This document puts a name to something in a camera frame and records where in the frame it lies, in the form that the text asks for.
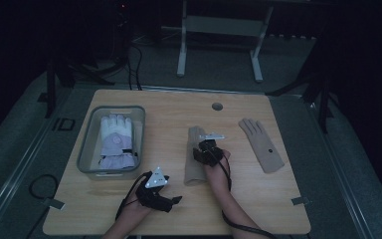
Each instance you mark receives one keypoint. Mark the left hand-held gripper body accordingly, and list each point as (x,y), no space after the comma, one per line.
(155,192)

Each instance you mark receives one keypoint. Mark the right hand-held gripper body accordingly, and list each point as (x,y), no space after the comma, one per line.
(210,151)

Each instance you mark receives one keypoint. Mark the plain beige glove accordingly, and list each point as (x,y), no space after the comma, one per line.
(192,169)

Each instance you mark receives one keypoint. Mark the purple glove with white fingers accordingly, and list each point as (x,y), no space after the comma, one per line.
(116,142)

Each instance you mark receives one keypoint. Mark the grey plastic bin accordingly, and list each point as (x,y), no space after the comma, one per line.
(89,146)

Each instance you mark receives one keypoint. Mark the person's left hand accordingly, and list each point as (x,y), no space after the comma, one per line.
(136,210)

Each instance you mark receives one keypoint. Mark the grey round table grommet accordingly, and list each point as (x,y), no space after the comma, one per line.
(217,106)

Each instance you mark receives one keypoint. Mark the beige glove with dark button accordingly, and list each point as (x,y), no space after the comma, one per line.
(262,146)

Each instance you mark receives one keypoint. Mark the grey tape piece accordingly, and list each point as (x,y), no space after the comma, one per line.
(53,203)

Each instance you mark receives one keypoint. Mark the small grey tape strip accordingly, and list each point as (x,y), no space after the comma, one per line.
(300,200)

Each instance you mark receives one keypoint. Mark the black rectangular floor marker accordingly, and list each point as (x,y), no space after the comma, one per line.
(63,124)

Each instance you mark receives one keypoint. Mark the black stand with angled legs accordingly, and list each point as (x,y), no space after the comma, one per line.
(323,99)

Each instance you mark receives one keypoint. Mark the black tripod stand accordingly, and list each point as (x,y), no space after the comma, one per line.
(51,83)

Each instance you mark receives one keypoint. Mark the white metal stand frame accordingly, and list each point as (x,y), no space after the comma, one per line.
(224,25)

